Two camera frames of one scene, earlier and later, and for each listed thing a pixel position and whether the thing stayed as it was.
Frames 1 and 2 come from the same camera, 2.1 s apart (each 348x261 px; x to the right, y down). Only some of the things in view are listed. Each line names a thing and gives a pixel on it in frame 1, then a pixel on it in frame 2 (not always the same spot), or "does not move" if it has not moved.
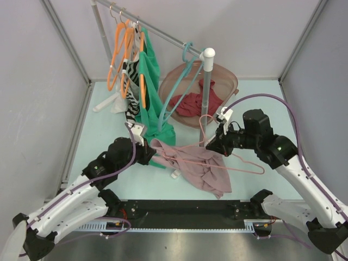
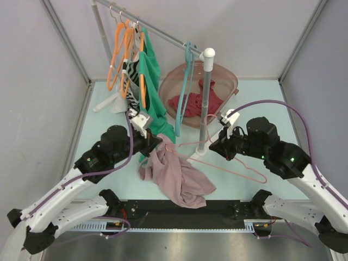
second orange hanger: [129, 41] does not move
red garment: [190, 104] does not move
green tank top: [151, 118] does not move
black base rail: [187, 211] does not move
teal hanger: [187, 57] → [190, 55]
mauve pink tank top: [204, 167] → [163, 165]
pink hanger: [200, 126] → [209, 139]
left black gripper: [147, 152] → [151, 142]
